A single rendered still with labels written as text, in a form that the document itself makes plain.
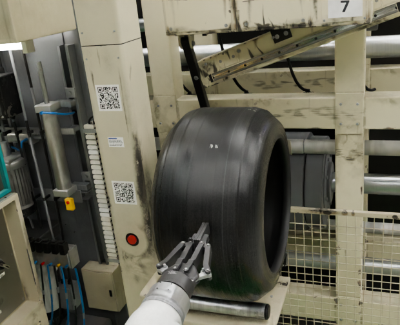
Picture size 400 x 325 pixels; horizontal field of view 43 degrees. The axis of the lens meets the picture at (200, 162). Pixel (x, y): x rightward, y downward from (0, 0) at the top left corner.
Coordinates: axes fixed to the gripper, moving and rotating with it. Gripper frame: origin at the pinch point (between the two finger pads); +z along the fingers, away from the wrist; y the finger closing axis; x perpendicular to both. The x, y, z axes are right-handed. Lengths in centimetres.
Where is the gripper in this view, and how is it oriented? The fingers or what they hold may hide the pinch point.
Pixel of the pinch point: (202, 235)
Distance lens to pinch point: 121.0
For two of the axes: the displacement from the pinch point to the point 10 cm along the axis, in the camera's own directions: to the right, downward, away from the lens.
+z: 3.1, -4.9, 8.2
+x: 1.4, 8.7, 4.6
